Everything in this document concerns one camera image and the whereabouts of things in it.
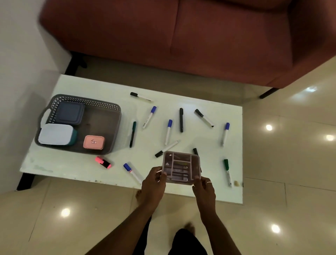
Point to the white-lidded teal container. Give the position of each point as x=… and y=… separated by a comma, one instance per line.
x=55, y=134

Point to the small pink box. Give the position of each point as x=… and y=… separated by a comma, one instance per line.
x=94, y=142

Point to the person's right hand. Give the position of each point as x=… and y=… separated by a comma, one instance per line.
x=205, y=195

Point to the person's left forearm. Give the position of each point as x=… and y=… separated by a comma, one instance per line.
x=123, y=231

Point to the person's left hand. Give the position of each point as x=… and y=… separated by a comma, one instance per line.
x=152, y=187

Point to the person's right thumb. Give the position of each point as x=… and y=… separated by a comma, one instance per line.
x=196, y=182

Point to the black marker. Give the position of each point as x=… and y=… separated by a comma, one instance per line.
x=195, y=151

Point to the black-capped white marker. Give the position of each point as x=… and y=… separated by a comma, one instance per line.
x=140, y=96
x=167, y=148
x=204, y=118

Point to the blue-capped white marker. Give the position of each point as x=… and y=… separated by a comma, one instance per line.
x=225, y=134
x=132, y=172
x=149, y=117
x=168, y=132

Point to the person's right foot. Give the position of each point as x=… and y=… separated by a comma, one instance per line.
x=190, y=228

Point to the dark green marker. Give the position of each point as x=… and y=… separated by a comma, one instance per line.
x=133, y=134

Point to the person's right forearm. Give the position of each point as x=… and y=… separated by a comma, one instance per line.
x=221, y=235

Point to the red-brown fabric sofa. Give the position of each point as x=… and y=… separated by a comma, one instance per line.
x=223, y=36

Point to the pink highlighter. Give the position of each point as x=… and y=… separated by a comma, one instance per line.
x=103, y=162

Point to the translucent pink organizer tray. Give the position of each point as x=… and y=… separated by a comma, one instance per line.
x=181, y=168

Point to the all-black marker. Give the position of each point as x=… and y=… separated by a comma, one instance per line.
x=181, y=120

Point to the person's left thumb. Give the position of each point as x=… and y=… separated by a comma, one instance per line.
x=163, y=177

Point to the person's black trousers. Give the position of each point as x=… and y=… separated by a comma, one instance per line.
x=185, y=244

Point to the person's left foot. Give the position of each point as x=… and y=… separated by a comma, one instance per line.
x=139, y=198

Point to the black table leg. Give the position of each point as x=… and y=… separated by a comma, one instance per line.
x=25, y=182

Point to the person's foot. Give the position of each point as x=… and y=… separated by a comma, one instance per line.
x=139, y=198
x=190, y=228

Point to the green-capped white marker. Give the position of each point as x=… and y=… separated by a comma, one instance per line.
x=227, y=172

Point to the dark blue square container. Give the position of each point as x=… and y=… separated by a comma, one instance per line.
x=69, y=113

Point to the grey plastic perforated basket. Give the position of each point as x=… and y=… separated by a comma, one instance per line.
x=102, y=123

